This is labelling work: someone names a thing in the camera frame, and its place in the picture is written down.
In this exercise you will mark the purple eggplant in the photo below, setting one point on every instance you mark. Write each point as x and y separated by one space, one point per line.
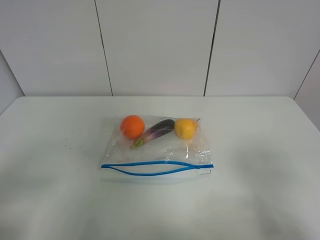
156 131

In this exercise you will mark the orange fruit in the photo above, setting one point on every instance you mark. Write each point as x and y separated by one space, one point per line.
132 126

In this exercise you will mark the clear zip bag blue zipper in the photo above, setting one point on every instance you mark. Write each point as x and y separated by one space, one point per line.
164 156

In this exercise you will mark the yellow pear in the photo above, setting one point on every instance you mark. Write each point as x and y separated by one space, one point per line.
186 128

